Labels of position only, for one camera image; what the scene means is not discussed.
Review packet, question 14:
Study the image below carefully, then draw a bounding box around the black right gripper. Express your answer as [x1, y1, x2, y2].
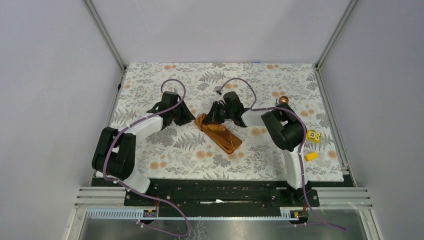
[203, 101, 234, 124]

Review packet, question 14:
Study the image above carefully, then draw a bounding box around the orange cloth napkin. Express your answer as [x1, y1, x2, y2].
[194, 113, 243, 155]

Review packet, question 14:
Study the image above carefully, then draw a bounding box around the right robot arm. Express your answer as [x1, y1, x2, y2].
[200, 91, 308, 206]

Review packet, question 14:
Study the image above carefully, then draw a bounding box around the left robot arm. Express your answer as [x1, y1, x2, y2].
[91, 91, 195, 206]

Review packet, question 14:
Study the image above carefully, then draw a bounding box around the floral tablecloth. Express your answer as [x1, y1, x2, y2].
[111, 62, 343, 182]

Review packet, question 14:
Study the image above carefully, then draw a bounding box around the small yellow toy block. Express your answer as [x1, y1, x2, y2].
[306, 130, 322, 143]

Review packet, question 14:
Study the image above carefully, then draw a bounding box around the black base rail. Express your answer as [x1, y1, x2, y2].
[124, 177, 321, 220]

